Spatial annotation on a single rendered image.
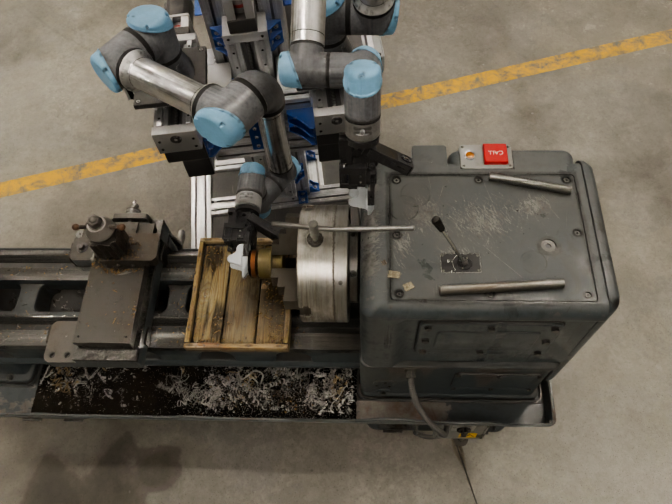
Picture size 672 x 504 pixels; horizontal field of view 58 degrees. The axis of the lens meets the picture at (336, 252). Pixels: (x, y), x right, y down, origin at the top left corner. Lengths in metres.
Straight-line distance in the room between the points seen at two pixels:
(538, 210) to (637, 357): 1.45
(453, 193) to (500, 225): 0.14
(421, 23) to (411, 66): 0.35
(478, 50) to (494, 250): 2.38
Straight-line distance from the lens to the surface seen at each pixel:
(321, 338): 1.77
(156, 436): 2.71
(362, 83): 1.21
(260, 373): 2.06
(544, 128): 3.41
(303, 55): 1.33
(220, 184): 2.90
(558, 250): 1.51
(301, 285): 1.48
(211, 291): 1.86
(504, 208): 1.54
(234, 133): 1.51
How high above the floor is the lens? 2.52
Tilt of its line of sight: 61 degrees down
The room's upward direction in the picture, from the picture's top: 5 degrees counter-clockwise
